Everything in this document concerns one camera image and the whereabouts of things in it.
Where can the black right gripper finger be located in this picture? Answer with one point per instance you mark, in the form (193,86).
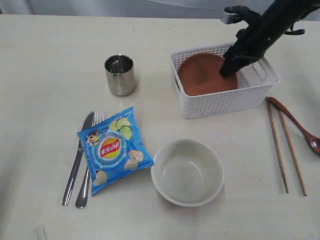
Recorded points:
(232,65)

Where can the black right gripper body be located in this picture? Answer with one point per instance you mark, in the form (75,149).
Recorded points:
(254,40)

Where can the white perforated plastic basket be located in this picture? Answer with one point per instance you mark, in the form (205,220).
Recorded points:
(254,83)

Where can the brown wooden chopstick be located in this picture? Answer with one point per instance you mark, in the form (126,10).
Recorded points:
(277,146)
(292,152)

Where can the stainless steel cup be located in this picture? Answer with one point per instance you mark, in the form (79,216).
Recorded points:
(120,74)

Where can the brown wooden spoon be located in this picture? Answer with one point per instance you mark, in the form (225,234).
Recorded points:
(312,141)

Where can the white ceramic bowl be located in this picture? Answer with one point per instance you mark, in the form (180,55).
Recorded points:
(187,173)

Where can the blue chips snack bag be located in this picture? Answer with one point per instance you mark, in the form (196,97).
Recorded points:
(113,149)

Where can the stainless steel fork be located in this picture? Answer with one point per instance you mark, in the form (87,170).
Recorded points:
(82,198)

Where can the stainless steel table knife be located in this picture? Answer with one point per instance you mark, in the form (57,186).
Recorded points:
(76,164)

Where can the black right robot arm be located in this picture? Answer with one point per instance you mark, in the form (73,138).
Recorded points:
(305,7)

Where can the round brown wooden plate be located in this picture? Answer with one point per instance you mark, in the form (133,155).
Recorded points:
(200,75)

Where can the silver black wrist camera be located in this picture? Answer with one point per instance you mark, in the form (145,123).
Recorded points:
(238,13)

